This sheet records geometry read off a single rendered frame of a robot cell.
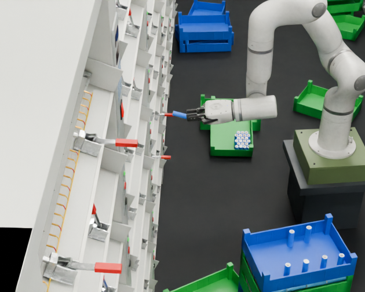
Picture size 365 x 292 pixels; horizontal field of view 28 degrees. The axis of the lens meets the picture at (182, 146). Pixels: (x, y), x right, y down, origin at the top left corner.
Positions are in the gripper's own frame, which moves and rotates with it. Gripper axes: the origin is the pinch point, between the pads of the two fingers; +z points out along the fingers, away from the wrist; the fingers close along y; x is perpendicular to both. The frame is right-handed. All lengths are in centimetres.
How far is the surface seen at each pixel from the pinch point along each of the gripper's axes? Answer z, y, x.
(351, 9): -87, -182, 64
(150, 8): 6.8, 6.7, -49.0
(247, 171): -17, -38, 62
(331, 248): -43, 58, 17
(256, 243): -20, 57, 13
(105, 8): -1, 112, -104
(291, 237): -31, 58, 10
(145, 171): 13.0, 44.3, -11.4
